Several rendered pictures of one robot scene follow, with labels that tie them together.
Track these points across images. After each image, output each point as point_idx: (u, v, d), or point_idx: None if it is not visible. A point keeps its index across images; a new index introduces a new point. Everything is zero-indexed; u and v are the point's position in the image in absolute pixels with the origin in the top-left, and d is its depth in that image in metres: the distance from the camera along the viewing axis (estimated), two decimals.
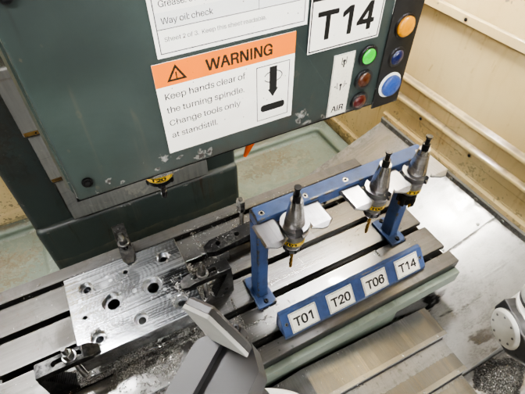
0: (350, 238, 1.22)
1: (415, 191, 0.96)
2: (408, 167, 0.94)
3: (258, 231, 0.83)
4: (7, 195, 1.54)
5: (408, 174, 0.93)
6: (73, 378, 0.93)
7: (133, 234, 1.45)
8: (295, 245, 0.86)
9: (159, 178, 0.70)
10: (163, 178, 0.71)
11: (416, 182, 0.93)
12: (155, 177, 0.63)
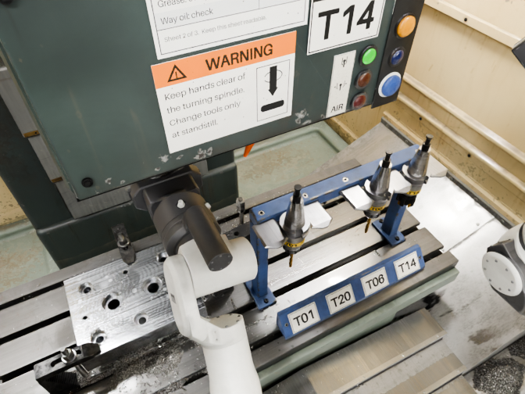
0: (350, 238, 1.22)
1: (415, 191, 0.96)
2: (408, 167, 0.94)
3: (258, 231, 0.83)
4: (7, 195, 1.54)
5: (408, 174, 0.93)
6: (73, 378, 0.93)
7: (133, 234, 1.45)
8: (295, 245, 0.86)
9: None
10: None
11: (416, 182, 0.93)
12: (155, 177, 0.63)
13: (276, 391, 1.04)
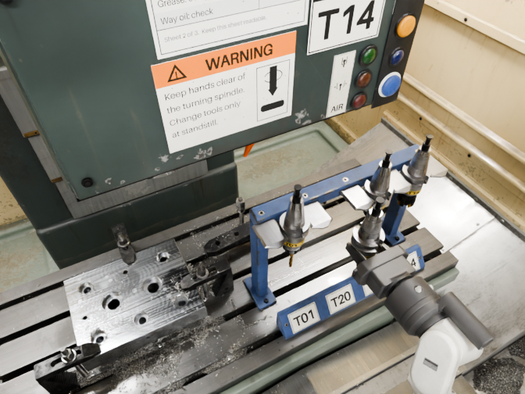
0: (350, 238, 1.22)
1: (415, 191, 0.96)
2: (408, 167, 0.94)
3: (258, 231, 0.83)
4: (7, 195, 1.54)
5: (408, 174, 0.93)
6: (73, 378, 0.93)
7: (133, 234, 1.45)
8: (295, 245, 0.86)
9: (369, 256, 0.83)
10: (372, 256, 0.83)
11: (416, 182, 0.93)
12: (155, 177, 0.63)
13: (276, 391, 1.04)
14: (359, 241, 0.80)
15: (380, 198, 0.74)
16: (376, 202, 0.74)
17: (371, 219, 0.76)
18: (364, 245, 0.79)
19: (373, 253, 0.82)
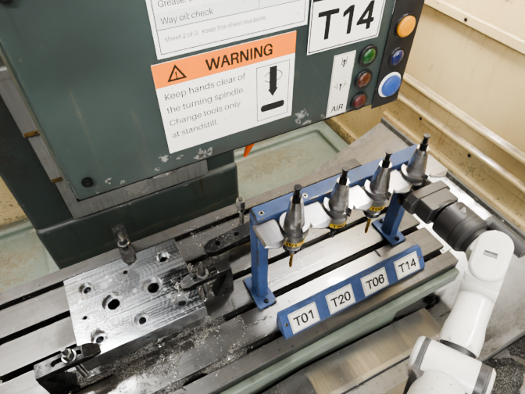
0: (350, 238, 1.22)
1: (415, 190, 0.95)
2: (407, 166, 0.94)
3: (258, 231, 0.83)
4: (7, 195, 1.54)
5: (408, 173, 0.93)
6: (73, 378, 0.93)
7: (133, 234, 1.45)
8: (295, 245, 0.86)
9: (340, 224, 0.89)
10: (342, 224, 0.89)
11: (416, 181, 0.93)
12: (155, 177, 0.63)
13: (276, 391, 1.04)
14: (329, 209, 0.86)
15: (346, 167, 0.80)
16: (342, 171, 0.81)
17: (338, 187, 0.82)
18: (333, 213, 0.85)
19: (342, 222, 0.89)
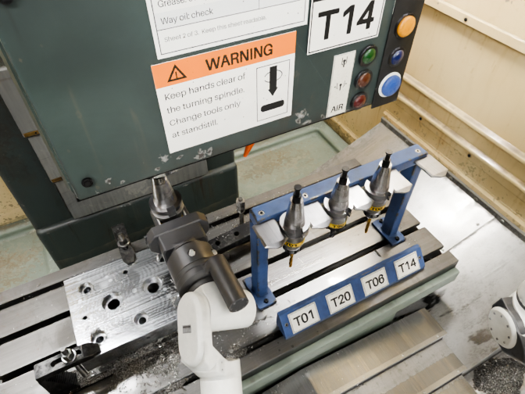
0: (350, 238, 1.22)
1: None
2: (153, 196, 0.78)
3: (258, 231, 0.83)
4: (7, 195, 1.54)
5: (153, 205, 0.78)
6: (73, 378, 0.93)
7: (133, 234, 1.45)
8: (295, 245, 0.86)
9: (340, 224, 0.89)
10: (342, 224, 0.89)
11: (160, 214, 0.77)
12: (155, 177, 0.63)
13: (276, 391, 1.04)
14: (329, 209, 0.86)
15: (346, 167, 0.80)
16: (342, 171, 0.81)
17: (338, 187, 0.82)
18: (333, 213, 0.85)
19: (342, 222, 0.89)
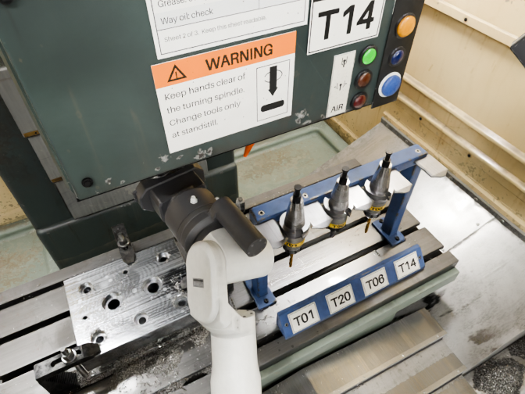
0: (350, 238, 1.22)
1: None
2: None
3: (258, 231, 0.83)
4: (7, 195, 1.54)
5: None
6: (73, 378, 0.93)
7: (133, 234, 1.45)
8: (295, 245, 0.86)
9: (340, 224, 0.89)
10: (342, 224, 0.89)
11: None
12: (155, 177, 0.63)
13: (276, 391, 1.04)
14: (329, 209, 0.86)
15: (346, 167, 0.80)
16: (342, 171, 0.81)
17: (338, 187, 0.82)
18: (333, 213, 0.85)
19: (342, 222, 0.89)
